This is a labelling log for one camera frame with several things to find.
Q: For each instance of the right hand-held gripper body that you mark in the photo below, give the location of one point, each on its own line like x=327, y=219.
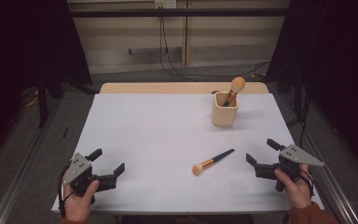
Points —
x=296, y=155

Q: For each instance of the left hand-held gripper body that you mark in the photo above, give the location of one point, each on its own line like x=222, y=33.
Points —
x=77, y=171

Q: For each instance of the beige square cup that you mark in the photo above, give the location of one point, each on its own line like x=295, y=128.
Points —
x=224, y=113

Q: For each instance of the person's left hand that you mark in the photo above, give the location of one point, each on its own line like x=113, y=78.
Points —
x=79, y=203

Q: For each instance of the person's right hand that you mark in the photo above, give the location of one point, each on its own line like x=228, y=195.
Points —
x=296, y=193

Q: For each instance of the white table mat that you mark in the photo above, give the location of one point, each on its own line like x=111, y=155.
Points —
x=167, y=137

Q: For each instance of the black stand leg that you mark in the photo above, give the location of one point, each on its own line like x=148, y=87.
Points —
x=42, y=102

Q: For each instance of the light wooden table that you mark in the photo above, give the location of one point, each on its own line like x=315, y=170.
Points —
x=167, y=87

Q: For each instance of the dark curtain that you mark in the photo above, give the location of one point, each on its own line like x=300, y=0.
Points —
x=332, y=46
x=28, y=40

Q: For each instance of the black horizontal bar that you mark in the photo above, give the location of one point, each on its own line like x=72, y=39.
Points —
x=180, y=12

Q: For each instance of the metal floor rail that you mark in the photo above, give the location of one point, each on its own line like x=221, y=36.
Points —
x=18, y=180
x=332, y=186

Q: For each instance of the wooden vertical post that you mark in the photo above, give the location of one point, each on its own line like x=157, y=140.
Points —
x=185, y=40

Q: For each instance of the white wall socket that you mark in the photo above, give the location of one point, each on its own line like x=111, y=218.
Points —
x=165, y=3

